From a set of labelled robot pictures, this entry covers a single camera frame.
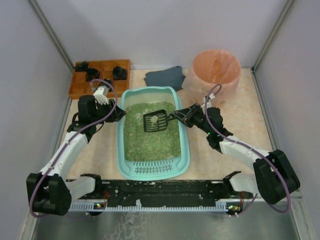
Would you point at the folded dark grey cloth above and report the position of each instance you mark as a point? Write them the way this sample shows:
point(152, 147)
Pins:
point(172, 77)

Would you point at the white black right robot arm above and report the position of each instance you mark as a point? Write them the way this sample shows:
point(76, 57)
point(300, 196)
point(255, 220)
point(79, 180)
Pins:
point(273, 176)

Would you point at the dark patterned rolled cloth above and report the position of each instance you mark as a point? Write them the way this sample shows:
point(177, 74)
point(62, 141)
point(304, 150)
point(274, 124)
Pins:
point(108, 81)

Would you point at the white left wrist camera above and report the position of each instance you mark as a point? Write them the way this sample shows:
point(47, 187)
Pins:
point(100, 95)

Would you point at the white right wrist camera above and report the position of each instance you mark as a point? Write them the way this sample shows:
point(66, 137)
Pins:
point(207, 100)

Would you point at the orange bagged trash bin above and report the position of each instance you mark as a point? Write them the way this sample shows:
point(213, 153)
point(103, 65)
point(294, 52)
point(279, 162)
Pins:
point(210, 68)

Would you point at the teal plastic litter box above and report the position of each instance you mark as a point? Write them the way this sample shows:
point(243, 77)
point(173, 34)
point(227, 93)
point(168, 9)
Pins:
point(150, 156)

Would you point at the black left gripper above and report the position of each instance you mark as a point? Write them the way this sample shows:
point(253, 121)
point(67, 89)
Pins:
point(111, 110)

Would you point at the wooden compartment tray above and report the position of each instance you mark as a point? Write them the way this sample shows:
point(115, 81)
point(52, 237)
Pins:
point(79, 87)

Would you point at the black rail base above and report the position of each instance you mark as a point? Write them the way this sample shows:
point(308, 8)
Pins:
point(167, 193)

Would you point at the black slotted litter scoop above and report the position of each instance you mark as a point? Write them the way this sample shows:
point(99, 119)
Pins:
point(162, 123)

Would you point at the green litter clump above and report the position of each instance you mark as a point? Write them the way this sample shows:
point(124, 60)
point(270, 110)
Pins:
point(154, 119)

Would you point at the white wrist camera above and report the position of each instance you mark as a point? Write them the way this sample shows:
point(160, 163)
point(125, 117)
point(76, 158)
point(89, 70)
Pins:
point(100, 95)
point(207, 100)

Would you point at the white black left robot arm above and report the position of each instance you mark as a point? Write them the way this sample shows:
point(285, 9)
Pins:
point(49, 192)

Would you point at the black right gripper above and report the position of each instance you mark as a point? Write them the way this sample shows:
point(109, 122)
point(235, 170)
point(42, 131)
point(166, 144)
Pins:
point(189, 116)

